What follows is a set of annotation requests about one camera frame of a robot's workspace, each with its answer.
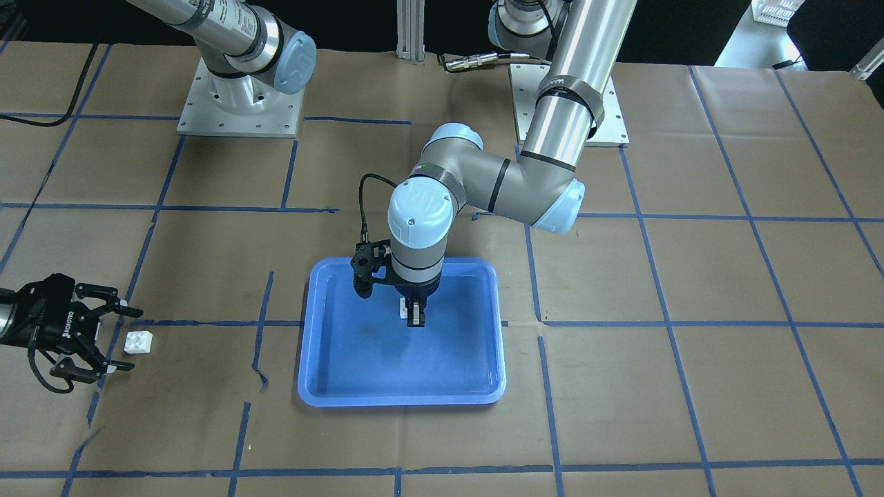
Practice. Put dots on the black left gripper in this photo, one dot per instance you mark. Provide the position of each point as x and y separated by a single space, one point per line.
415 289

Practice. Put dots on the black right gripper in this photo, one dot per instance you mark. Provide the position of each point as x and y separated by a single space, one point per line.
43 314

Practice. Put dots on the white block with studs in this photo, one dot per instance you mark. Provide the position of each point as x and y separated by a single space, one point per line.
137 342

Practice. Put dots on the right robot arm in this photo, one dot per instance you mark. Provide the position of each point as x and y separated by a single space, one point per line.
235 39

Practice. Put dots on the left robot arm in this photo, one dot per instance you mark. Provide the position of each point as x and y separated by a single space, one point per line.
581 41

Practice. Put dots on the blue plastic tray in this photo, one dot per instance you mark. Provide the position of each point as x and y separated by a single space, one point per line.
361 353

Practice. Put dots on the white storage basket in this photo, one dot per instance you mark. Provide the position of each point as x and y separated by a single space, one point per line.
774 13

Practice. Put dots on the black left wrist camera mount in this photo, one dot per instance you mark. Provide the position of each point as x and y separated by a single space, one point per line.
372 264

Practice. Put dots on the metal cable connector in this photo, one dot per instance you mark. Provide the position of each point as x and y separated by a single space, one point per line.
462 64

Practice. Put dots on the aluminium frame post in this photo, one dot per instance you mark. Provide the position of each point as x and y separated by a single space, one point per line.
410 17

